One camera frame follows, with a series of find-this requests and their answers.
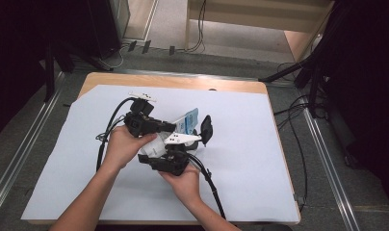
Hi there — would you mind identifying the metal floor rail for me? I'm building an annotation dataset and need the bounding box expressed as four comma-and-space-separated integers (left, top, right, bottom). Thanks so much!
302, 107, 360, 231
0, 71, 66, 222
114, 67, 259, 82

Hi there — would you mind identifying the dark cabinet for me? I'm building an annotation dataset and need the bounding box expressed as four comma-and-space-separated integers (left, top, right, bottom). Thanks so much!
86, 0, 131, 59

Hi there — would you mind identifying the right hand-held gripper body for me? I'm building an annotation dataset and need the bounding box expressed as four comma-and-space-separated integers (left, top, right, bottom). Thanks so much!
148, 133, 203, 177

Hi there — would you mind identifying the white paper sheet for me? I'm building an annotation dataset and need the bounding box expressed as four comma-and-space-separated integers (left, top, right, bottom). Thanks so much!
20, 84, 301, 224

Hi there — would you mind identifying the person's left hand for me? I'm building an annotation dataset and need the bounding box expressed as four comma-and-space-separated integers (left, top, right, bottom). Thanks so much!
102, 124, 158, 173

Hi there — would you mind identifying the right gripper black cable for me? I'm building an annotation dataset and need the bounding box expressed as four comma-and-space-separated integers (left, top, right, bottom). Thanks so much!
186, 153, 227, 221

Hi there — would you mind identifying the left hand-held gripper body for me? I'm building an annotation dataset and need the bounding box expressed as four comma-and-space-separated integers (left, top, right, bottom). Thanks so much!
123, 90, 169, 139

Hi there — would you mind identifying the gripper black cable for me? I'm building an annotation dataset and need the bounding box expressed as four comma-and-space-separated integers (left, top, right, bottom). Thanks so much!
95, 96, 137, 171
186, 153, 227, 221

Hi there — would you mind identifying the person's right hand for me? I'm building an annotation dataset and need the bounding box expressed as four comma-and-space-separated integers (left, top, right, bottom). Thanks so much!
158, 163, 202, 207

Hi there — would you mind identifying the small grey plug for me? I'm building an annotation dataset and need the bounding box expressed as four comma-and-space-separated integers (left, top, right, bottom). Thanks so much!
293, 192, 307, 208

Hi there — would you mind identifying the light wooden bench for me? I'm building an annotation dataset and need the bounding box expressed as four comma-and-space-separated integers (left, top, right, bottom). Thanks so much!
184, 0, 336, 62

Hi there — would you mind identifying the black floor cable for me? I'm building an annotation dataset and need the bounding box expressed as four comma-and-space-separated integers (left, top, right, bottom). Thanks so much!
272, 62, 311, 213

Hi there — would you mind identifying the white and blue refill pouch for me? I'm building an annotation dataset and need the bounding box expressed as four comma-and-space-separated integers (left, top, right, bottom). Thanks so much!
141, 108, 200, 158

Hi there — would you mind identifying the black metal stand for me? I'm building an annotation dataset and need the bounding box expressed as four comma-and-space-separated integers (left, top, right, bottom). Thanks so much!
258, 32, 331, 118

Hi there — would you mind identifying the white floor cable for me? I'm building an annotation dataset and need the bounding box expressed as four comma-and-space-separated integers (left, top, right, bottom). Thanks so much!
97, 44, 126, 70

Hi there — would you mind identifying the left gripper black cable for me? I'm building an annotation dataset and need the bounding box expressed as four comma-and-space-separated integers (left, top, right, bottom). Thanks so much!
95, 96, 137, 171

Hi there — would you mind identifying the hanging black cable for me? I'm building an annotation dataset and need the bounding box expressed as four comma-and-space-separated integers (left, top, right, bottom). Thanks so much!
187, 0, 207, 53

